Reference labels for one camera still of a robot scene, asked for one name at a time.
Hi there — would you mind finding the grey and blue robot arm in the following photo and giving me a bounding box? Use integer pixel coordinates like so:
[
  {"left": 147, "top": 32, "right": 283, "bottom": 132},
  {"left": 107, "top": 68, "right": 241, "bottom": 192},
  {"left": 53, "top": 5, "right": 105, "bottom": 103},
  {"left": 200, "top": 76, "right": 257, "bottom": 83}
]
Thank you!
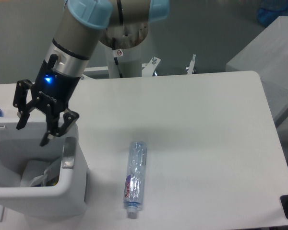
[{"left": 13, "top": 0, "right": 169, "bottom": 146}]

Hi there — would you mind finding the metal clamp bolt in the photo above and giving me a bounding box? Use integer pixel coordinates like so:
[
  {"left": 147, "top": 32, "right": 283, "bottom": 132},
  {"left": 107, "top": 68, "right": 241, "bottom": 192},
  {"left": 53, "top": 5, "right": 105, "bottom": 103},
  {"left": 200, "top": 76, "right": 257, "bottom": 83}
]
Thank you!
[{"left": 185, "top": 54, "right": 197, "bottom": 75}]

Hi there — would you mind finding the white trash can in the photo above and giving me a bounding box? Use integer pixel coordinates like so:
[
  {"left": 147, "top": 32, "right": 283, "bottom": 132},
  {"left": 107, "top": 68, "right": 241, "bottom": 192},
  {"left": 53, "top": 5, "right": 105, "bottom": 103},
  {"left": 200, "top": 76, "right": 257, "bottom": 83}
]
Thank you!
[{"left": 0, "top": 117, "right": 88, "bottom": 217}]

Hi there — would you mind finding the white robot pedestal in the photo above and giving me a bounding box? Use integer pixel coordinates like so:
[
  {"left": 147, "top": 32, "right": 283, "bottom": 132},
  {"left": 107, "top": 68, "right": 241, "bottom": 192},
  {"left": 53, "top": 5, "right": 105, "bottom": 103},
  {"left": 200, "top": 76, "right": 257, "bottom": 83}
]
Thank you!
[{"left": 95, "top": 20, "right": 149, "bottom": 79}]

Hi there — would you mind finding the blue plastic bag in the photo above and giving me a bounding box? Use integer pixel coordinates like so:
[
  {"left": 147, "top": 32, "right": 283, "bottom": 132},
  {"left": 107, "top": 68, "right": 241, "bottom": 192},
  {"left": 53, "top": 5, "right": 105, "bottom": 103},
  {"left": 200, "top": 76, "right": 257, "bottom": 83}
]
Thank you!
[{"left": 256, "top": 0, "right": 288, "bottom": 27}]

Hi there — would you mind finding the white mounting bracket left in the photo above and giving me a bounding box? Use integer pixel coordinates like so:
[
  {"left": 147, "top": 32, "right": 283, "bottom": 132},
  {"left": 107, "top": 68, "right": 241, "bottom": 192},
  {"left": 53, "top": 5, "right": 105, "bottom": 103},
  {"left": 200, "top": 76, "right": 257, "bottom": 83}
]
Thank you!
[{"left": 81, "top": 67, "right": 109, "bottom": 80}]

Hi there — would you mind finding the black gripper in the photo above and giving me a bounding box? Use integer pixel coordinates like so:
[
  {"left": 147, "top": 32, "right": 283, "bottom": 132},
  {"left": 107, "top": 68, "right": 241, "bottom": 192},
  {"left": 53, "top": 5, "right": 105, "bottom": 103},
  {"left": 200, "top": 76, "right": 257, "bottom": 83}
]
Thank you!
[{"left": 12, "top": 54, "right": 80, "bottom": 147}]

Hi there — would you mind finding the blue yellow snack wrapper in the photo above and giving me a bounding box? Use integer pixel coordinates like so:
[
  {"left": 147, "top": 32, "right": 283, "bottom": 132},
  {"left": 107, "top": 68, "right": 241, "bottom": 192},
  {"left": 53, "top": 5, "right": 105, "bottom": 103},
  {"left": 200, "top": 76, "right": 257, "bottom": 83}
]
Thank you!
[{"left": 46, "top": 176, "right": 60, "bottom": 186}]

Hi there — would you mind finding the clear plastic bag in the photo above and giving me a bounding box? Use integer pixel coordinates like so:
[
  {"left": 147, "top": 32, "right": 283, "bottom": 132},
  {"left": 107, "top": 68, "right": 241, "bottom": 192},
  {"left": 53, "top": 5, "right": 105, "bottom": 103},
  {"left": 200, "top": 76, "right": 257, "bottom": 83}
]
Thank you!
[{"left": 20, "top": 158, "right": 61, "bottom": 187}]

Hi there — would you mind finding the white mounting bracket right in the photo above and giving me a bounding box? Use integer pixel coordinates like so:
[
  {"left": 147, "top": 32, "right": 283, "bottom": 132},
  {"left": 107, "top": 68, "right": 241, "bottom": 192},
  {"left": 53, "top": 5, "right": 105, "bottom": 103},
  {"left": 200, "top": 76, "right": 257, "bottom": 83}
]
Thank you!
[{"left": 142, "top": 57, "right": 161, "bottom": 77}]

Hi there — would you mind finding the crushed clear plastic bottle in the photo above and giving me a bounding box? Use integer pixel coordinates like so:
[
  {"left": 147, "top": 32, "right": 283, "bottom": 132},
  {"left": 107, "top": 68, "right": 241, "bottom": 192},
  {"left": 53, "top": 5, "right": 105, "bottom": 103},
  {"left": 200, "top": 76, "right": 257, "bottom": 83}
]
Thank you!
[{"left": 123, "top": 141, "right": 147, "bottom": 219}]

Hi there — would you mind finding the grey covered box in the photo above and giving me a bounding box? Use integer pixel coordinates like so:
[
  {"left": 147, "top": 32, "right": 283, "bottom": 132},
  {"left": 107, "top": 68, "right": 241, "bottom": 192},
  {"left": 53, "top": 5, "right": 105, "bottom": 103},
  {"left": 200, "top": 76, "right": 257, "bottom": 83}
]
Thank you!
[{"left": 226, "top": 16, "right": 288, "bottom": 120}]

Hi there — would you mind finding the black pedestal cable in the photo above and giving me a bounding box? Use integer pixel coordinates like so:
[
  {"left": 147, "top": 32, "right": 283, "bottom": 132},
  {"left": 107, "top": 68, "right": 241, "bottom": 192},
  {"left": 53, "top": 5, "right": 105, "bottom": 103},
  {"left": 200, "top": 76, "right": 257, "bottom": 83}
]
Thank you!
[{"left": 111, "top": 37, "right": 123, "bottom": 79}]

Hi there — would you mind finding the white mounting bracket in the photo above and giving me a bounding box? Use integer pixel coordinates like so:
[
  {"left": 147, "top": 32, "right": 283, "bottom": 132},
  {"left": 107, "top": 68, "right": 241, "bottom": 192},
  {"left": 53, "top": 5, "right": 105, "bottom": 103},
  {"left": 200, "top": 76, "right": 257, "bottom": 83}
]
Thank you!
[
  {"left": 142, "top": 57, "right": 161, "bottom": 77},
  {"left": 81, "top": 67, "right": 109, "bottom": 80}
]

